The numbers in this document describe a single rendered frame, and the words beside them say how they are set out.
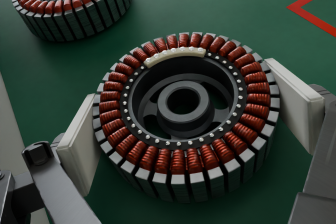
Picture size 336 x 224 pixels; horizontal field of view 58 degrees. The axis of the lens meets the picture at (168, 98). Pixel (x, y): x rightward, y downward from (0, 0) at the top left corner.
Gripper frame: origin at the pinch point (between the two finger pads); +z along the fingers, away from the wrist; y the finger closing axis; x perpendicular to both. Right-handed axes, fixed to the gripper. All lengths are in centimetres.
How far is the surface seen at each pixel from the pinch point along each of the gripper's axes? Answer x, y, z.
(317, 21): 1.8, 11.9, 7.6
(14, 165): -2.3, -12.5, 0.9
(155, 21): 4.0, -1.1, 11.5
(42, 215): -4.2, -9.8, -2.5
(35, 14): 6.9, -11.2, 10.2
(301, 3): 3.2, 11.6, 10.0
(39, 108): 0.2, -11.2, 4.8
